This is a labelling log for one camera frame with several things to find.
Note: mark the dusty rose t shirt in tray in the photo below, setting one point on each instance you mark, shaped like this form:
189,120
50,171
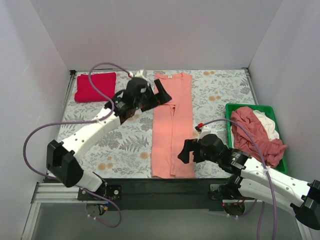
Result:
250,136

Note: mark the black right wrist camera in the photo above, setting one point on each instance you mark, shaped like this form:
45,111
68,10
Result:
212,145

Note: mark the white t shirt in tray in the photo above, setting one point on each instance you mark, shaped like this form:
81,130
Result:
268,124

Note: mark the green plastic tray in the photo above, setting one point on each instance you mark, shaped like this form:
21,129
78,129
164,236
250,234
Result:
269,112

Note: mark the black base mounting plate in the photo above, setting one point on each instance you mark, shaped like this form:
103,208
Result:
171,194

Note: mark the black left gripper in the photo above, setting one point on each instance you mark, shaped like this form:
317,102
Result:
152,97

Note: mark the folded red t shirt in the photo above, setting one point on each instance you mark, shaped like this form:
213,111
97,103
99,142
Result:
104,82

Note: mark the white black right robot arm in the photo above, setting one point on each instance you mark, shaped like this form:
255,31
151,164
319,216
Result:
250,179

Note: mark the salmon pink t shirt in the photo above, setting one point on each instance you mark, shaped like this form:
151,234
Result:
172,125

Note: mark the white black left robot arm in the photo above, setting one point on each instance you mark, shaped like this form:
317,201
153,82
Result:
63,158

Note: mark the aluminium frame rail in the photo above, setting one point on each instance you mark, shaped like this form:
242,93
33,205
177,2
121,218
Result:
50,193

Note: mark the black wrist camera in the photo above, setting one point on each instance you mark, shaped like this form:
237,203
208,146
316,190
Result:
136,86
212,145

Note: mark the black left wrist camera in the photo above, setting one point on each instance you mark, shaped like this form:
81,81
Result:
136,86

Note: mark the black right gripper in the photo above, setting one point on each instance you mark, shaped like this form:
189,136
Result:
194,150

